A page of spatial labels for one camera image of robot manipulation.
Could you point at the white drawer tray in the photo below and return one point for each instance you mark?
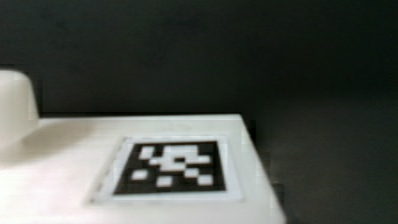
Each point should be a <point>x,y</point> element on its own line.
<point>127,170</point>

